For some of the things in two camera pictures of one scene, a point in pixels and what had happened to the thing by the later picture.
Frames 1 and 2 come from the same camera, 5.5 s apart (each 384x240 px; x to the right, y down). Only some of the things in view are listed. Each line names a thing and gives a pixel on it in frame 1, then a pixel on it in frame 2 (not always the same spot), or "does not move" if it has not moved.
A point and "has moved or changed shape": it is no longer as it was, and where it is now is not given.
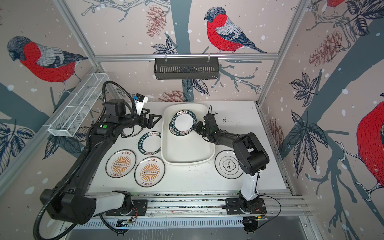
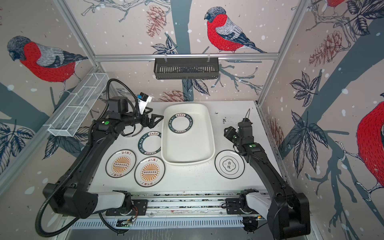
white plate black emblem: [227, 165] does not move
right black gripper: [198, 127] to [231, 134]
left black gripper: [150, 123] does not move
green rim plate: [183, 121] has moved or changed shape
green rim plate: [149, 143] does not move
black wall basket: [186, 68] does not move
